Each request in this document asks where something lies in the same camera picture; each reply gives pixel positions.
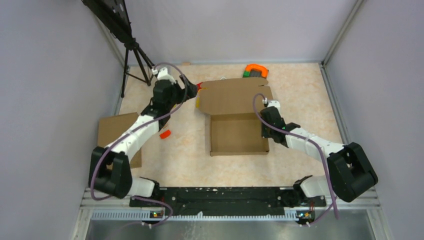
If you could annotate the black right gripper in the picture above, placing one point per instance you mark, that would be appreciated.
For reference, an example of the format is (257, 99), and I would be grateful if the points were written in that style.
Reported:
(264, 134)

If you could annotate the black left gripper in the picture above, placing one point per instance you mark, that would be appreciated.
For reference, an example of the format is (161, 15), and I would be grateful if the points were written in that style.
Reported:
(190, 90)

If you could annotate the large cardboard box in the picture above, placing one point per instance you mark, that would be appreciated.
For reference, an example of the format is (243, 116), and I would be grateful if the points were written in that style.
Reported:
(234, 128)

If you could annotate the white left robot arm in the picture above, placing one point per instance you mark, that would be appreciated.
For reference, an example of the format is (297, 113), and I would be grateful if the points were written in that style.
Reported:
(110, 167)

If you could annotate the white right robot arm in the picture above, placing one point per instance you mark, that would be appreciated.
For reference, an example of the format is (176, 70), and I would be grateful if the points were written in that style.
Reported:
(348, 173)

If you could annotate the small folded cardboard box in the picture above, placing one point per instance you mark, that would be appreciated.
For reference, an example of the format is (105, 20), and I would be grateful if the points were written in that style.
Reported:
(112, 127)

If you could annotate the orange rectangular block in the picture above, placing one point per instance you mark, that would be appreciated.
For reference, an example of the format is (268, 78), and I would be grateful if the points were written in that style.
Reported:
(165, 134)

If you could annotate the green small toy brick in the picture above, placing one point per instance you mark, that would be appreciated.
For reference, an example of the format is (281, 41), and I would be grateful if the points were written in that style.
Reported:
(246, 74)

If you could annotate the orange arch toy block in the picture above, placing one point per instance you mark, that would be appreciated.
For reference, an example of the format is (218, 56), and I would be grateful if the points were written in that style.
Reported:
(257, 70)

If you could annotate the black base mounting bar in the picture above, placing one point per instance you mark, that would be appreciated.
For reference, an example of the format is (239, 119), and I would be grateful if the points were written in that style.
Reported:
(230, 201)

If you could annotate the black tripod stand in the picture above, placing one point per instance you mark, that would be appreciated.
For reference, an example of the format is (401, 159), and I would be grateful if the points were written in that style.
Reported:
(114, 15)

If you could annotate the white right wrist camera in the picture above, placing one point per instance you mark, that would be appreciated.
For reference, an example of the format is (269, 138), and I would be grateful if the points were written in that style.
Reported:
(268, 103)

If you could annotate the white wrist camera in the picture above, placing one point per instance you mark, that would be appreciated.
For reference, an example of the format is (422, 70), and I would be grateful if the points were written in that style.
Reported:
(268, 103)
(163, 74)

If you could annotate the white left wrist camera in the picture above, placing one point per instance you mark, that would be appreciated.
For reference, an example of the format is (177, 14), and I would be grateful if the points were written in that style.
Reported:
(163, 74)

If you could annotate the aluminium front rail frame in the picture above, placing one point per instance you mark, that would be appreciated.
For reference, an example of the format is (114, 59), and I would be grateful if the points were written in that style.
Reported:
(116, 209)

